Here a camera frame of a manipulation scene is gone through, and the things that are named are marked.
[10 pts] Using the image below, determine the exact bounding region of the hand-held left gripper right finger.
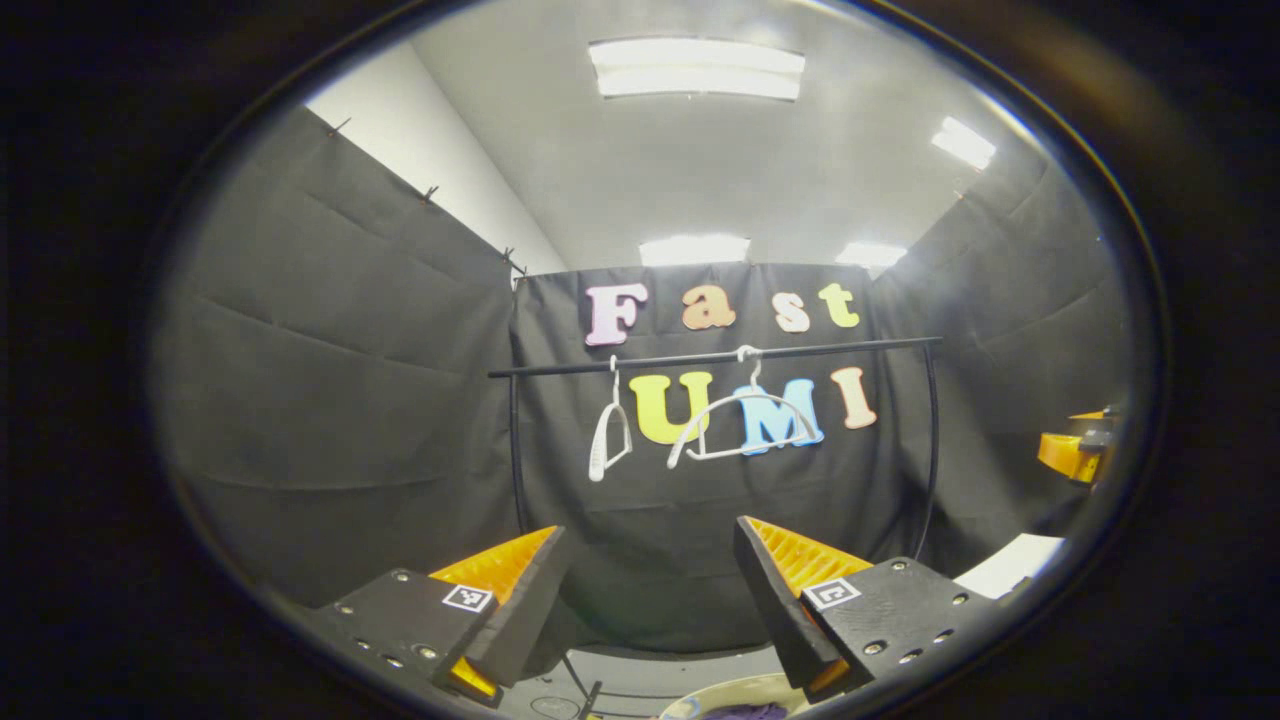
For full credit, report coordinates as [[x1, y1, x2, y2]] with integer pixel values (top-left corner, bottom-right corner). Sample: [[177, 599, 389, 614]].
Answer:
[[733, 515, 1001, 701]]

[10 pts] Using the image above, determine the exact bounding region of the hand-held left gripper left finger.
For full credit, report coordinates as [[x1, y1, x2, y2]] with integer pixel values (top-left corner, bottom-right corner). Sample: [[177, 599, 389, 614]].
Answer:
[[305, 525, 576, 709]]

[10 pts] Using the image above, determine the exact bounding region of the beige laundry hamper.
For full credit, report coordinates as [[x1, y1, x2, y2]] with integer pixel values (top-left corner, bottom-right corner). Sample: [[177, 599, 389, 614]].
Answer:
[[655, 673, 813, 720]]

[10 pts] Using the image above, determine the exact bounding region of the white plastic hanger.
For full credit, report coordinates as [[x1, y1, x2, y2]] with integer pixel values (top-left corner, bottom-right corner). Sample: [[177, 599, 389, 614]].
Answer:
[[587, 355, 634, 484], [666, 345, 821, 471]]

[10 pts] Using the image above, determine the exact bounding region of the black clothes rack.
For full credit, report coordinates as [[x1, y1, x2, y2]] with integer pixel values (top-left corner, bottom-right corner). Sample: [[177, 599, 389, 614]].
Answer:
[[488, 337, 945, 720]]

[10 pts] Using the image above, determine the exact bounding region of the white ribbed box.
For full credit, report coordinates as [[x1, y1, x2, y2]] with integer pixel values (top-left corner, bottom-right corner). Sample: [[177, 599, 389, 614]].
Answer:
[[953, 532, 1068, 601]]

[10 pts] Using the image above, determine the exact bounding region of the ceiling light panel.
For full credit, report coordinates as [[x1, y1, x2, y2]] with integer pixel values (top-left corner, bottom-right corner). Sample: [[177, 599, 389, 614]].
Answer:
[[638, 234, 752, 268], [835, 241, 909, 269], [588, 37, 807, 102], [930, 116, 999, 171]]

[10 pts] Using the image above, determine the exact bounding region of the black backdrop cloth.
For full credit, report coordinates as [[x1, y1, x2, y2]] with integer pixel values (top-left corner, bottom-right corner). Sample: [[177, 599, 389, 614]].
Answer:
[[150, 105, 1131, 656]]

